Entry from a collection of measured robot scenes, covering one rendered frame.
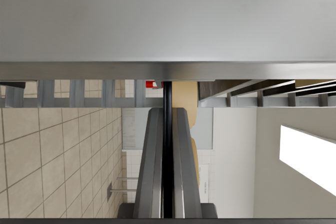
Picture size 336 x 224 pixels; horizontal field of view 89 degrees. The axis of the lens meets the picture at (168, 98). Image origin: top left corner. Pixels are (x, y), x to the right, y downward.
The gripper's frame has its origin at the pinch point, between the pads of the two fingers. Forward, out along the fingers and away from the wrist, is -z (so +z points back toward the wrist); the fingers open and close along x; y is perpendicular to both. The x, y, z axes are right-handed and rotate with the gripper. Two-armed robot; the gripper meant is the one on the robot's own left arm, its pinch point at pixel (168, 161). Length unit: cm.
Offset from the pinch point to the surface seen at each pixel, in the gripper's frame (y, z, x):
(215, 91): -11.2, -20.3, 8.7
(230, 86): -6.0, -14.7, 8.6
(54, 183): -153, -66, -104
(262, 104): -24.0, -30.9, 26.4
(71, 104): -24.4, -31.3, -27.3
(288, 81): -6.3, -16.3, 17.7
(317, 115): -154, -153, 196
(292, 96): -23, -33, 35
